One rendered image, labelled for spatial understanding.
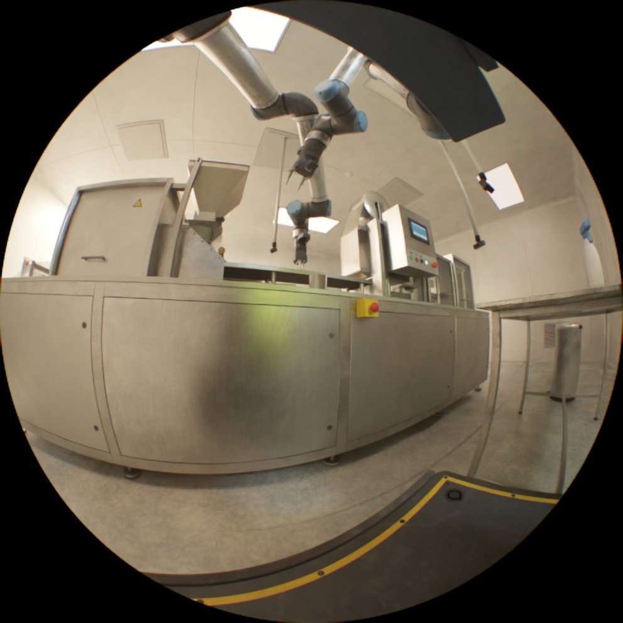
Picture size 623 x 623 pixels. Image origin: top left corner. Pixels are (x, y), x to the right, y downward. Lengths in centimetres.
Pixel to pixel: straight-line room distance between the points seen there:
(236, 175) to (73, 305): 97
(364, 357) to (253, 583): 82
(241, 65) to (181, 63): 159
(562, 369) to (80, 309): 283
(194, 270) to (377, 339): 86
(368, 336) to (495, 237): 413
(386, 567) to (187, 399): 66
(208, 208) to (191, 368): 80
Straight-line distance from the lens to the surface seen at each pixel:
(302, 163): 78
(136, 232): 106
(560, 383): 217
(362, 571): 36
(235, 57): 76
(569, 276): 440
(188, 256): 100
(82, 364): 89
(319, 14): 42
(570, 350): 212
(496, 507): 48
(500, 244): 465
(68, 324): 93
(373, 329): 90
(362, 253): 138
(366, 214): 154
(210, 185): 118
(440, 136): 79
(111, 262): 107
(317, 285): 88
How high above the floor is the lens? 65
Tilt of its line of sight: 5 degrees up
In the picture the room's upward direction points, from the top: 1 degrees clockwise
